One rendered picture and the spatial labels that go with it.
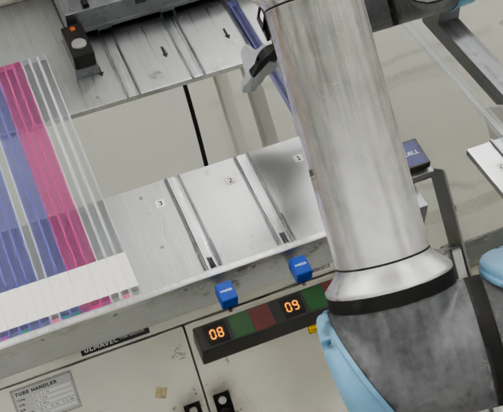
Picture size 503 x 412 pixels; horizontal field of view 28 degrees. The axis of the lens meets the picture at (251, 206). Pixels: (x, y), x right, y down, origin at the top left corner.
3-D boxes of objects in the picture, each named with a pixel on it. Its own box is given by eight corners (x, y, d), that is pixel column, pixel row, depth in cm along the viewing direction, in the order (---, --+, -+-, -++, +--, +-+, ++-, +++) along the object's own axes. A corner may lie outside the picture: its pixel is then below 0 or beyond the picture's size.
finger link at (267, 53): (262, 69, 153) (300, 34, 148) (267, 79, 152) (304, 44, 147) (240, 67, 150) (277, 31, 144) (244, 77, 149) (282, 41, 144)
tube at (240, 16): (366, 221, 146) (366, 217, 145) (357, 225, 146) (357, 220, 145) (235, 4, 175) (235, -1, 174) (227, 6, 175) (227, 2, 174)
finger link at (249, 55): (232, 66, 157) (270, 29, 151) (247, 98, 155) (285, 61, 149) (217, 64, 155) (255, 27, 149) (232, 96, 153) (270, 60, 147)
